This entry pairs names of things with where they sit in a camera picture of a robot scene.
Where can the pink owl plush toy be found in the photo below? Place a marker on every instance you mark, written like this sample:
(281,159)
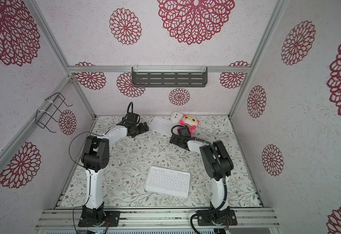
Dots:
(190,121)

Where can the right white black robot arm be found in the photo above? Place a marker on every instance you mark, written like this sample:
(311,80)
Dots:
(216,160)

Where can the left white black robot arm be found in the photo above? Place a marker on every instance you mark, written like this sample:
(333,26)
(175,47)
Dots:
(96,155)

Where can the black wire wall rack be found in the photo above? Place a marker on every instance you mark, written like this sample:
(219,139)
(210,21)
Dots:
(44,116)

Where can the white round gadget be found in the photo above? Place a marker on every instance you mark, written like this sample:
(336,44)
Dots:
(176,117)

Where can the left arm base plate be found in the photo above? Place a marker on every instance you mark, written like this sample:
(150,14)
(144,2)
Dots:
(92,218)

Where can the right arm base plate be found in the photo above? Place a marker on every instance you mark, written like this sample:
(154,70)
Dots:
(226,217)

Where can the white keyboard back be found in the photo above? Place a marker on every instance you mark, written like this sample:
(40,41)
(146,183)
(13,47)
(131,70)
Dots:
(162,126)

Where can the white keyboard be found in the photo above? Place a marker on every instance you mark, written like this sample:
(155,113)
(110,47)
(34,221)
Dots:
(162,126)
(169,182)

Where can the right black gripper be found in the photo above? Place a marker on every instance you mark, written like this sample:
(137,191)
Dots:
(176,140)

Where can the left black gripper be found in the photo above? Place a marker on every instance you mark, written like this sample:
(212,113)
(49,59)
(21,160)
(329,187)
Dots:
(143,129)

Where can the grey wall shelf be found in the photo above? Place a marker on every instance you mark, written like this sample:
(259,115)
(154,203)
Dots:
(169,77)

